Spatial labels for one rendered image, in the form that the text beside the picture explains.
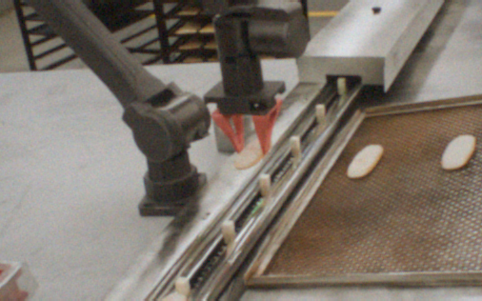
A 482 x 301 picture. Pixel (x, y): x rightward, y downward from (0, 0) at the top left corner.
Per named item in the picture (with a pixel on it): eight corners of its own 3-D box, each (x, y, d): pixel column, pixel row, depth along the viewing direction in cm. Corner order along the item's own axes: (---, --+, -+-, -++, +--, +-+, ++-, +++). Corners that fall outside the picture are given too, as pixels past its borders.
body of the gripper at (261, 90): (271, 110, 104) (264, 58, 101) (203, 109, 108) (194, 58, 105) (288, 92, 109) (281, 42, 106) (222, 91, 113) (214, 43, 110)
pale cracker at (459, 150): (452, 139, 110) (451, 131, 110) (480, 136, 108) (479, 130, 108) (436, 170, 102) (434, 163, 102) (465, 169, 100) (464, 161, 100)
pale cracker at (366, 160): (364, 149, 116) (362, 142, 116) (388, 147, 114) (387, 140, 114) (341, 179, 108) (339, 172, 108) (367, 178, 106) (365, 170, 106)
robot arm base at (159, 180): (160, 181, 132) (137, 216, 121) (151, 137, 129) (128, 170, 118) (209, 180, 130) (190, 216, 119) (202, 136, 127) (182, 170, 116)
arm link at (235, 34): (227, 2, 107) (202, 13, 103) (269, 3, 103) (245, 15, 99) (234, 50, 110) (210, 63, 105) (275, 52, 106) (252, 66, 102)
